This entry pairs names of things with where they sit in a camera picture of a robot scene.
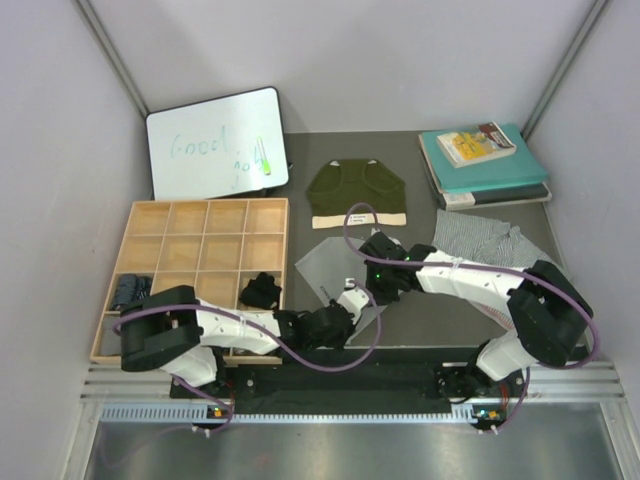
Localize green whiteboard marker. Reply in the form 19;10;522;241
256;137;271;176

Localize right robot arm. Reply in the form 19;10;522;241
358;232;593;396

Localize grey striped boxer shorts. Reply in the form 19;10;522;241
431;208;573;331

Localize wooden compartment tray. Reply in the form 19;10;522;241
90;198;289;365

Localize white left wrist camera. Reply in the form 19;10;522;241
337;278;373;322

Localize black rolled garment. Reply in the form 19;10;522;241
239;272;282;310

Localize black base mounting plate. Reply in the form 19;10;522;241
200;347;523;415

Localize green sports bra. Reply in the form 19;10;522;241
306;159;407;230

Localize light grey underwear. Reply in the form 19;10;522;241
296;237;384;347

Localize yellow paperback book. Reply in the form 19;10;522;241
436;122;517;168

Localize white whiteboard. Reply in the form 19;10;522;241
146;86;289;201

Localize dark blue rolled socks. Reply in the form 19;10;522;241
110;274;153;311

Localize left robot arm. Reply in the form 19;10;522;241
116;285;369;397

